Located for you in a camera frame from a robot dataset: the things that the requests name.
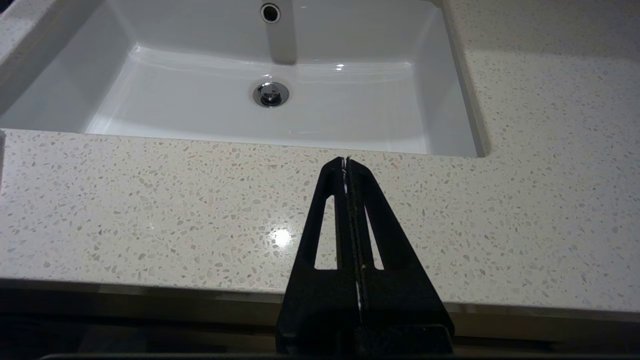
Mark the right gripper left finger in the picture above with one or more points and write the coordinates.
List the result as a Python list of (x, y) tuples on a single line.
[(320, 305)]

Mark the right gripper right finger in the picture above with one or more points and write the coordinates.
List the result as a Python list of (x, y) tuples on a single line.
[(400, 305)]

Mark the chrome drain stopper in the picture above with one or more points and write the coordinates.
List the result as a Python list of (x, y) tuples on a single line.
[(270, 94)]

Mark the white sink basin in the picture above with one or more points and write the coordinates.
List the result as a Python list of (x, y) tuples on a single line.
[(200, 100)]

